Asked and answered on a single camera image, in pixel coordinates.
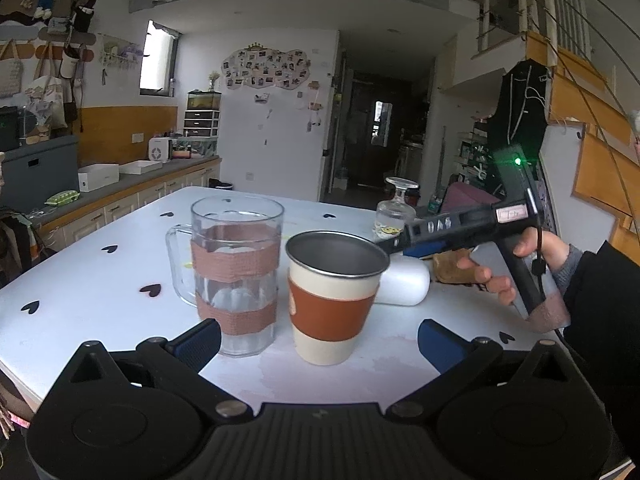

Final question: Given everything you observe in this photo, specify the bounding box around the black sleeved forearm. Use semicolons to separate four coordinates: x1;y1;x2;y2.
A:
553;243;639;465

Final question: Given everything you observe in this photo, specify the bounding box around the white lying cup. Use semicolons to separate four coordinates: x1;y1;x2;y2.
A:
374;256;431;307

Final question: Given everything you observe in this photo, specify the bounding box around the steel cup with brown sleeve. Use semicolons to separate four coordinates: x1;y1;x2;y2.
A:
285;231;390;366

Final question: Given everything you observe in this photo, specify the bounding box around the person's right hand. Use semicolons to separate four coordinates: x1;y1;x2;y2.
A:
456;228;572;314

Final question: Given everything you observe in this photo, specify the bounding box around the pink stool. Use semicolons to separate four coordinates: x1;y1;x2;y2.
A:
439;182;499;214

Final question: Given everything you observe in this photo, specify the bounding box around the wooden coaster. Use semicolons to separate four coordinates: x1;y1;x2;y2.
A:
433;248;480;285

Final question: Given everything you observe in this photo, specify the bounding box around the clear mug with brown bands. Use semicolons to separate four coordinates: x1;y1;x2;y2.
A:
165;192;284;358

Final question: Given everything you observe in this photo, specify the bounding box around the inverted clear stemmed glass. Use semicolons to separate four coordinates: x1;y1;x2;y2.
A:
373;177;419;240

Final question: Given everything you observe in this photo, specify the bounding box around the white low cabinet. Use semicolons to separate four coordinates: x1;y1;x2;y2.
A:
32;156;221;252

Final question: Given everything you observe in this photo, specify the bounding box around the white flat box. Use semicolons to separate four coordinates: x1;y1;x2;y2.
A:
78;164;119;193

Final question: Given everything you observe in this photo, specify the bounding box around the white small appliance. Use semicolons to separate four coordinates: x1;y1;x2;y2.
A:
148;136;172;164

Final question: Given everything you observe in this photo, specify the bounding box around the small drawer organizer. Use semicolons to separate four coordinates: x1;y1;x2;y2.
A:
183;90;221;139

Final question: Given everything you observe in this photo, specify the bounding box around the grey storage box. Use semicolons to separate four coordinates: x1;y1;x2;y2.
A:
1;136;78;214

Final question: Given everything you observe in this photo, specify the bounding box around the photo collage cloud board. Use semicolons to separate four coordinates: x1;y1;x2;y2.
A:
221;44;311;90

